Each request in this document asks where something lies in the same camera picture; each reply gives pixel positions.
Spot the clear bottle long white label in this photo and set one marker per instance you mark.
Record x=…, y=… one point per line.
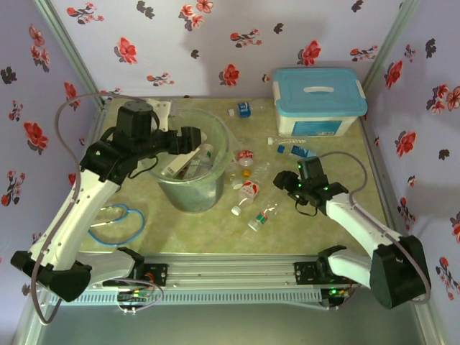
x=176, y=165

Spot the crushed clear bottle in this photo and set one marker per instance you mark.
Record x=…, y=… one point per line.
x=264, y=169

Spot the red white label bottle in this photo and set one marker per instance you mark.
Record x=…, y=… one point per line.
x=249, y=188

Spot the green label bottle white cap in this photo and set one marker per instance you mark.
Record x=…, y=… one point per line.
x=261, y=217

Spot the blue label bottle white cap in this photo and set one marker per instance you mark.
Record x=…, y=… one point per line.
x=244, y=109

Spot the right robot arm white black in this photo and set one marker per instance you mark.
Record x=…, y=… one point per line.
x=359, y=223

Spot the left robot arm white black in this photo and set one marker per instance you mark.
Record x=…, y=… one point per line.
x=82, y=215

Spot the clear plastic bin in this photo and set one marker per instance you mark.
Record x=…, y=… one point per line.
x=194, y=197

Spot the clear bottle orange cap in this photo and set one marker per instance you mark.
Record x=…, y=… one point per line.
x=246, y=173

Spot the crushed red label bottle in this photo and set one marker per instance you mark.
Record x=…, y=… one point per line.
x=246, y=155

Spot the white storage box blue lid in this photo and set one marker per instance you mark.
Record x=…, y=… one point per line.
x=316, y=104

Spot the small clear bottle white cap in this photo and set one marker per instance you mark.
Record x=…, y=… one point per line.
x=237, y=185

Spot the blue stethoscope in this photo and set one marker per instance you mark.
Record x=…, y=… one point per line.
x=143, y=222

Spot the small circuit board with LEDs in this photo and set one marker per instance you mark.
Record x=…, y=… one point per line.
x=134, y=296
x=334, y=292

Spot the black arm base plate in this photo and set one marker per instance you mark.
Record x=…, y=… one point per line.
x=305, y=275
x=158, y=275

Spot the aluminium corner post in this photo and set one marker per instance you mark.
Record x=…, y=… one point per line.
x=67, y=43
x=391, y=36

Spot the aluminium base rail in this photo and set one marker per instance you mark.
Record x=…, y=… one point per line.
x=230, y=273

